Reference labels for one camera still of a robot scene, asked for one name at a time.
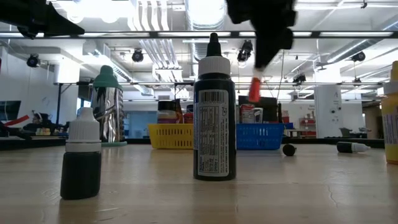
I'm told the yellow plastic basket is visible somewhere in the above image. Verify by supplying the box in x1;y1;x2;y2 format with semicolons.
147;123;194;150

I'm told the tall yellow food colouring bottle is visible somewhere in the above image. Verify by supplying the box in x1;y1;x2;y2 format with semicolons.
381;60;398;165

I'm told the purple label spice jar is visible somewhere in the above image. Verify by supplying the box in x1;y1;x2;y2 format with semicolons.
157;100;180;124

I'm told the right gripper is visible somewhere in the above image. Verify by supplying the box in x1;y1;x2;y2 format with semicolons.
225;0;298;71

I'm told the dark wall screen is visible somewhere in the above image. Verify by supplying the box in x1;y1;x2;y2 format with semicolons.
0;100;22;122

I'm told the red cereal box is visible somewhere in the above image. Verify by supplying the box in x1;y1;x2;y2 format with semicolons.
239;104;256;124

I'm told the person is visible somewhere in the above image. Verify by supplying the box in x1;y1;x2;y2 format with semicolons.
23;111;57;135

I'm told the tall black food colouring bottle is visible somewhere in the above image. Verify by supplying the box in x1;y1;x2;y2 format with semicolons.
192;32;236;182

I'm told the red storage shelf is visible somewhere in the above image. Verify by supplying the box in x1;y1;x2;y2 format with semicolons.
298;116;317;138

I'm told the small white cap dropper bottle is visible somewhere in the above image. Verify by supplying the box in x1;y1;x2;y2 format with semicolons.
282;143;297;157

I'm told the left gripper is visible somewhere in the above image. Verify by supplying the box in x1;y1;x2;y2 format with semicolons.
0;0;85;40

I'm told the black monitor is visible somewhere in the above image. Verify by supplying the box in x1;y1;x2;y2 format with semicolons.
238;95;278;123

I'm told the metal grater green handle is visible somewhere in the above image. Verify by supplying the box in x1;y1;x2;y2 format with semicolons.
90;65;127;147

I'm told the small orange dropper bottle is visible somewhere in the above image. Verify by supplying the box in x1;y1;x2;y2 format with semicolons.
248;68;265;104

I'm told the blue plastic basket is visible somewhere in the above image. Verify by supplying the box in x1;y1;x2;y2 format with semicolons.
236;123;285;151

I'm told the white pillar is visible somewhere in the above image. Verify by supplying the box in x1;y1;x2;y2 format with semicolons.
313;85;343;139

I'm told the small black dropper bottle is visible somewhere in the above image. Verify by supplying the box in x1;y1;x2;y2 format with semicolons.
60;107;103;200

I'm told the red bar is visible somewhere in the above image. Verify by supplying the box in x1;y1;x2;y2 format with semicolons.
4;114;30;127

